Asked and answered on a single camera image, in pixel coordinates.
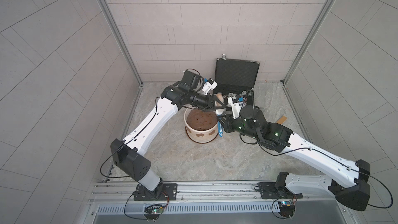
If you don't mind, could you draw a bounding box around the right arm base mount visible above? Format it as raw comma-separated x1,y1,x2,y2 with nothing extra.
254,172,303,199

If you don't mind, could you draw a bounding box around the right circuit board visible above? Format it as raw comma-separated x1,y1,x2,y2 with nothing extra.
278,201,296,219

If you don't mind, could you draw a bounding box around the white ceramic pot with mud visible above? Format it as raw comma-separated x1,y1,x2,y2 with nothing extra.
183,108,218,144

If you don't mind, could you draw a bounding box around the left circuit board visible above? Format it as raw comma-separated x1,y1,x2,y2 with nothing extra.
144,204,166,219

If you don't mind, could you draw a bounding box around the blue handled scrub brush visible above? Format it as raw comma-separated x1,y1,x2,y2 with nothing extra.
216,93,224,138

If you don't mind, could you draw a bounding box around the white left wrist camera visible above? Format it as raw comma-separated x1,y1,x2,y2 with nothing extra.
201,79,218,95

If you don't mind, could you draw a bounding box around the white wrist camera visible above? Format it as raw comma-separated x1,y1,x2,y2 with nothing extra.
228,96,243,119
201,79,218,95

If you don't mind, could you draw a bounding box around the circuit board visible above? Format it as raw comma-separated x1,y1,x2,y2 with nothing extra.
278,201,296,219
144,204,166,219

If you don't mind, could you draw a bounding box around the aluminium front rail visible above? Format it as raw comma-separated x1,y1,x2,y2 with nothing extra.
88,180,334,204

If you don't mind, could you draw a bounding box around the black poker chip case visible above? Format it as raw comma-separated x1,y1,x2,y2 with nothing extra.
213,58,260,105

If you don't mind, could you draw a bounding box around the tan wooden block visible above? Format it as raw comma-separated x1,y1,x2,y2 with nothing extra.
276,116,288,124

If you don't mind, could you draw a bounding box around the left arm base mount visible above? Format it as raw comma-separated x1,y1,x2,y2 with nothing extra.
133,179,178,201

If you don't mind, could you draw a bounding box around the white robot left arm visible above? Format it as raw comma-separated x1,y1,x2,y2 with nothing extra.
110,69,225,198

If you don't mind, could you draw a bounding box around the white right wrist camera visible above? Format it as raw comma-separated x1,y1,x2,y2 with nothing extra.
228,96,243,119

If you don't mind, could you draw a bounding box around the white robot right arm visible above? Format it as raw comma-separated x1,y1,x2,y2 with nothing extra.
216,105,370,211

